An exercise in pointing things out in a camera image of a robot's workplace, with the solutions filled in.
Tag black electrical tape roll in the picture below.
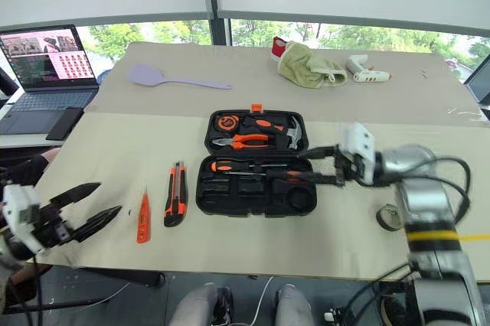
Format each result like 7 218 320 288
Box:
376 204 404 233

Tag dark monitor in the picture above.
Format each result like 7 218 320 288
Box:
462 65 490 120

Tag dark window frame post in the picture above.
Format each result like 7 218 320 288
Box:
199 0 233 47

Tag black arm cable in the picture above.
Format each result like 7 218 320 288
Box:
397 155 472 226
7 256 44 326

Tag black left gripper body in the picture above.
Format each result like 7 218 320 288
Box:
32 204 78 249

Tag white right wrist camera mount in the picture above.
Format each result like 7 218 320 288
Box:
341 122 379 185

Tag black orange tape measure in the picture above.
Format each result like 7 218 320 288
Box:
214 113 240 132

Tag black table bracket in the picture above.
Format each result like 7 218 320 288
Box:
78 266 167 289

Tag black plastic tool case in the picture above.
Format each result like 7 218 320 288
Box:
194 103 319 218

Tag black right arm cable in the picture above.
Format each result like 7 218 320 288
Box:
397 155 472 226

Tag black smartphone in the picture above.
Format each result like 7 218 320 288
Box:
45 107 85 142

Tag green towel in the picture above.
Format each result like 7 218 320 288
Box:
277 41 348 90

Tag grey rounded robot leg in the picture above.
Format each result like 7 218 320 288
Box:
274 283 315 326
168 282 234 326

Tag claw hammer orange black handle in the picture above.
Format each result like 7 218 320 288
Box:
241 113 306 150

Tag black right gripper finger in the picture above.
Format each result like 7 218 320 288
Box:
298 144 340 160
294 173 340 187

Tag purple plastic spatula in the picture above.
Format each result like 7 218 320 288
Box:
126 62 234 92

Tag black orange handled screwdriver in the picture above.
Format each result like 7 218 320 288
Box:
224 169 308 183

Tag orange handled pliers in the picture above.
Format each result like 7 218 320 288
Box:
211 133 271 151

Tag yellow tape strip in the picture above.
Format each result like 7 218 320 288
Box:
457 233 490 243

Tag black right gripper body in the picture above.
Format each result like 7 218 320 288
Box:
333 145 368 187

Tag white glue gun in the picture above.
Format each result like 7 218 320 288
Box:
346 54 391 83

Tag small black white device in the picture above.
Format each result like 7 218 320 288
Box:
323 307 348 324

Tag seated person in dark clothes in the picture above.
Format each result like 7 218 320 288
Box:
0 147 62 187

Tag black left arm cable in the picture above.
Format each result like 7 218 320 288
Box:
7 256 44 326

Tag orange black utility knife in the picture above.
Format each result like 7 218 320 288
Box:
163 161 189 228

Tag grey open laptop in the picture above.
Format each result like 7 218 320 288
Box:
0 24 101 136

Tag orange voltage tester pen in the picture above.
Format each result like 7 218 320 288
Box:
136 187 152 244

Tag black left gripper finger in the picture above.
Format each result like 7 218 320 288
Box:
49 182 102 209
73 205 123 243

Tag white cable under table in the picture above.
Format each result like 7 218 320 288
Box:
250 275 276 326

